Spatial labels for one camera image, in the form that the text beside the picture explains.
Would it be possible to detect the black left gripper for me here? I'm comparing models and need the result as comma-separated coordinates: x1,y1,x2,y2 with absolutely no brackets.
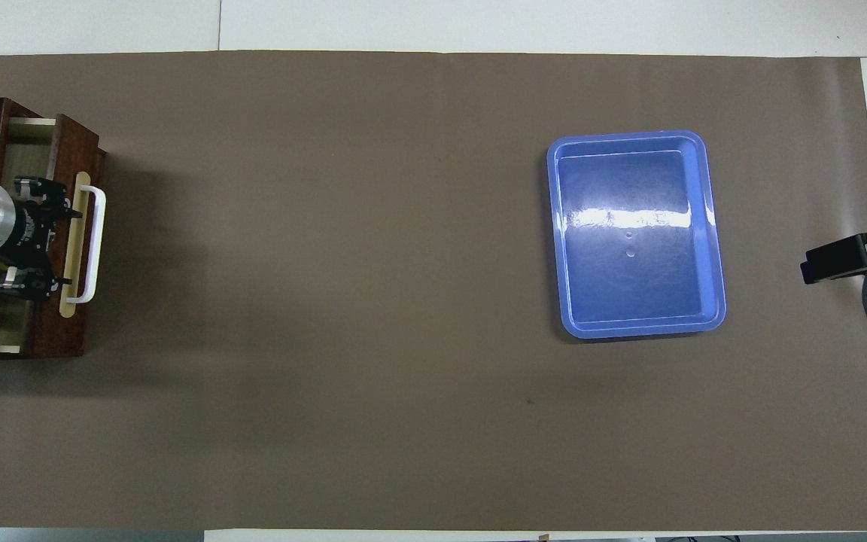
0,176,84,303

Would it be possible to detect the blue plastic tray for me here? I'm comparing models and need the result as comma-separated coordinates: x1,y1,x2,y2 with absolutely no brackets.
546,129,728,340

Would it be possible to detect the wooden drawer with white handle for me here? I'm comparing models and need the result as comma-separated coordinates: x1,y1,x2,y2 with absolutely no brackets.
0,113,108,360

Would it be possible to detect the brown paper table mat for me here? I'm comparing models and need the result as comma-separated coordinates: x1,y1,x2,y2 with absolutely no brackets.
0,50,867,532

